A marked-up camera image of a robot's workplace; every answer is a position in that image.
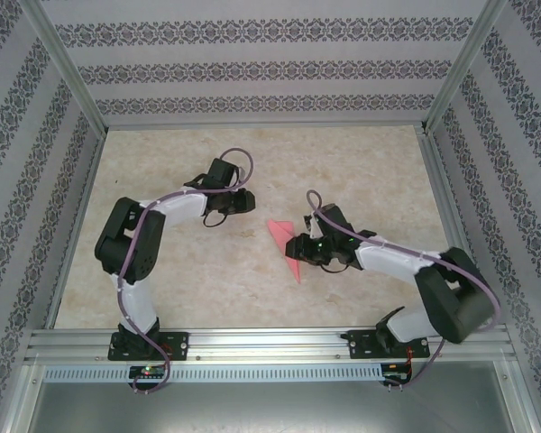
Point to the pink paper sheet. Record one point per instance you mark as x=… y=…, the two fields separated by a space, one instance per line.
x=279 y=232

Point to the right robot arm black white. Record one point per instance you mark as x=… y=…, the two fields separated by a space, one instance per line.
x=455 y=306

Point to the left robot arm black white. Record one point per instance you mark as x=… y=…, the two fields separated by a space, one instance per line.
x=110 y=243

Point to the grey metal sheet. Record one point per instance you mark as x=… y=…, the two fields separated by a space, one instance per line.
x=270 y=406

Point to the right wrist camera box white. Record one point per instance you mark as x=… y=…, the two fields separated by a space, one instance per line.
x=314 y=230

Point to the aluminium back rail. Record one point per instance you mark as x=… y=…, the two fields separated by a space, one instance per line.
x=266 y=124

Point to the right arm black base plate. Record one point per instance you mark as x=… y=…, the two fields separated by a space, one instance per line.
x=360 y=345

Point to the aluminium mounting rail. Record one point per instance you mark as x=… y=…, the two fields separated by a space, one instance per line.
x=270 y=345

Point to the aluminium side rail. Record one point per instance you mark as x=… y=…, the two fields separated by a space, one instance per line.
x=455 y=203
x=77 y=225

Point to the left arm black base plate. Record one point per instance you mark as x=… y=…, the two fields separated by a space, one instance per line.
x=178 y=345

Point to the aluminium frame post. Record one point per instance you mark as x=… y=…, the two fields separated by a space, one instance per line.
x=466 y=63
x=67 y=63

